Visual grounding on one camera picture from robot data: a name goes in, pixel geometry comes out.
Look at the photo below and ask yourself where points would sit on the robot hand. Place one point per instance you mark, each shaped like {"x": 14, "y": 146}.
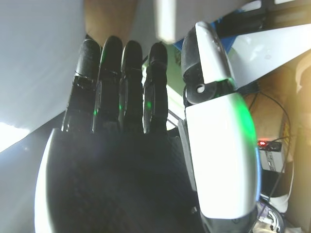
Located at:
{"x": 109, "y": 182}

